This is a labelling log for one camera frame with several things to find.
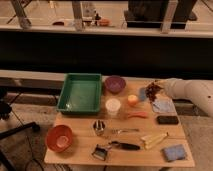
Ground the purple bowl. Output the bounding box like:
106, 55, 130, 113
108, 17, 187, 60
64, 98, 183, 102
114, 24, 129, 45
104, 75, 126, 94

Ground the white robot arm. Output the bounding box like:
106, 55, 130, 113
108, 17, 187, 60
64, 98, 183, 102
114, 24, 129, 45
157, 78, 213, 117

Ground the orange bowl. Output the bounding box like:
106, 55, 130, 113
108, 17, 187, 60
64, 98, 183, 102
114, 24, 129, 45
45, 125, 73, 152

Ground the light blue cloth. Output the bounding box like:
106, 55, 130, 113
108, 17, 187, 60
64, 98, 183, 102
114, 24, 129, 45
152, 99, 175, 113

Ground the metal spoon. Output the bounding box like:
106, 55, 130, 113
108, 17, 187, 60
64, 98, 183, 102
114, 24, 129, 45
112, 129, 140, 134

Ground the dark red grape bunch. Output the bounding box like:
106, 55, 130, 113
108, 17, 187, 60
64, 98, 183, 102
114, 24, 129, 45
145, 82, 161, 102

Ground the orange carrot toy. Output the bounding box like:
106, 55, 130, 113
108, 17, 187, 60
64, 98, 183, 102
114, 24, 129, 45
127, 112, 148, 118

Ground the yellow banana toy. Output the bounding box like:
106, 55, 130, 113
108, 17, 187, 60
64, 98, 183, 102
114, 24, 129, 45
141, 133, 168, 149

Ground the green plastic tray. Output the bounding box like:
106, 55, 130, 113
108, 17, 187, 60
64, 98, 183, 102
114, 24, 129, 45
57, 73, 102, 115

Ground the orange yellow ball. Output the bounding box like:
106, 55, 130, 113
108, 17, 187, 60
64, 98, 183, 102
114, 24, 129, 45
127, 95, 139, 106

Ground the small metal grater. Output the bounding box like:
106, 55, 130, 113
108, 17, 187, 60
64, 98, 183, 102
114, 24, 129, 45
92, 145, 108, 161

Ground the black rectangular phone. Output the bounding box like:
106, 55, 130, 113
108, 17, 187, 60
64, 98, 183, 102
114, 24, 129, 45
157, 116, 179, 125

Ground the metal cup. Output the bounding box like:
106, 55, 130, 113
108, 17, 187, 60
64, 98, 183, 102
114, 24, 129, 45
93, 120, 105, 136

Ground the white plastic cup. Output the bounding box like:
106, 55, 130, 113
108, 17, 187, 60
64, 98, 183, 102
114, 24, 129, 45
105, 98, 121, 116

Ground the blue sponge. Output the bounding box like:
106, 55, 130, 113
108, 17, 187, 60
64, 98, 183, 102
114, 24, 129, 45
162, 144, 187, 162

